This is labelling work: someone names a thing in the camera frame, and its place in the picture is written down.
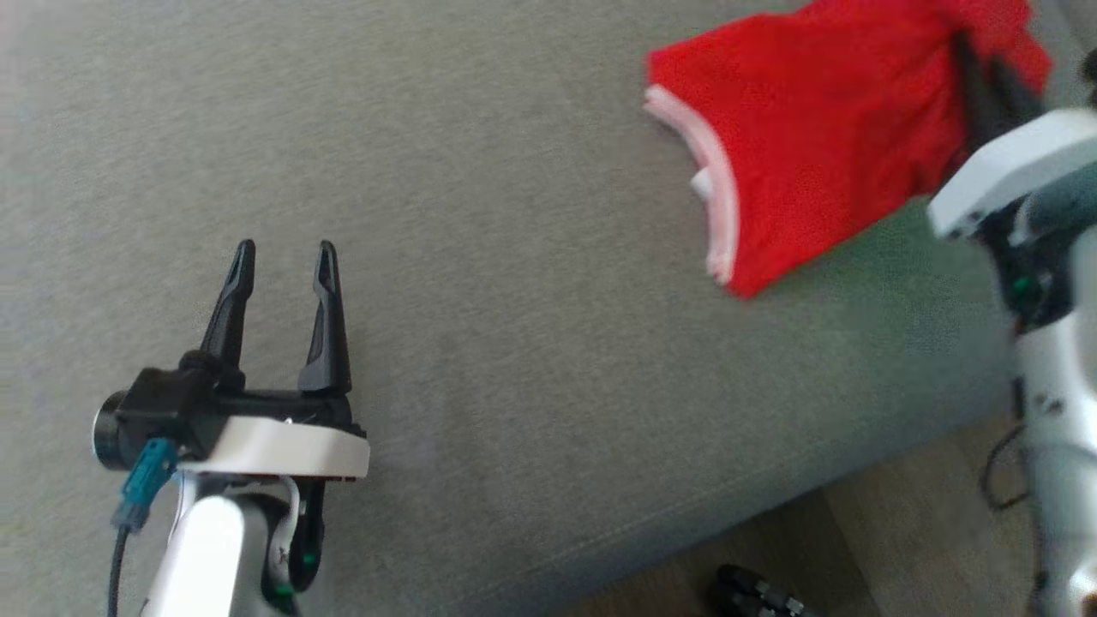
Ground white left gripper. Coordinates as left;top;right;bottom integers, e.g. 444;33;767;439
176;239;371;482

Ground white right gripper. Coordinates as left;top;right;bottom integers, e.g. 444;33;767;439
926;31;1097;242

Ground red shorts with white stripe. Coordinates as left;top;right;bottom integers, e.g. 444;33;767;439
642;0;1054;300

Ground grey fabric sofa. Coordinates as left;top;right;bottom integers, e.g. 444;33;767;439
0;0;1097;617

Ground teal left camera connector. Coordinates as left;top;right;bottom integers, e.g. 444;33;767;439
111;438;180;533

